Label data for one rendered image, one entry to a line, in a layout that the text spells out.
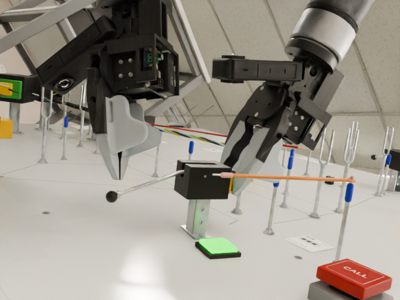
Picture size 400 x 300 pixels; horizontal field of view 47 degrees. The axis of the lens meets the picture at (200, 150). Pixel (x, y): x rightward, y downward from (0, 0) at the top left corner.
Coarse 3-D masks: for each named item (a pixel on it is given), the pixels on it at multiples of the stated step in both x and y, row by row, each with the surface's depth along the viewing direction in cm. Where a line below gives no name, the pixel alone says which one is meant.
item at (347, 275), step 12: (324, 264) 44; (336, 264) 44; (348, 264) 44; (360, 264) 45; (324, 276) 42; (336, 276) 41; (348, 276) 41; (360, 276) 42; (372, 276) 42; (384, 276) 42; (336, 288) 42; (348, 288) 40; (360, 288) 39; (372, 288) 40; (384, 288) 42
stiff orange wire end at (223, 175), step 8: (224, 176) 45; (232, 176) 45; (240, 176) 46; (248, 176) 46; (256, 176) 46; (264, 176) 47; (272, 176) 47; (280, 176) 47; (288, 176) 48; (296, 176) 48
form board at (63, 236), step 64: (0, 192) 65; (64, 192) 68; (256, 192) 83; (320, 192) 90; (0, 256) 44; (64, 256) 46; (128, 256) 48; (192, 256) 50; (256, 256) 53; (320, 256) 55; (384, 256) 58
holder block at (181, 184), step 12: (180, 168) 56; (192, 168) 53; (204, 168) 54; (216, 168) 55; (228, 168) 56; (180, 180) 56; (192, 180) 54; (204, 180) 54; (216, 180) 55; (228, 180) 56; (180, 192) 56; (192, 192) 54; (204, 192) 55; (216, 192) 56; (228, 192) 56
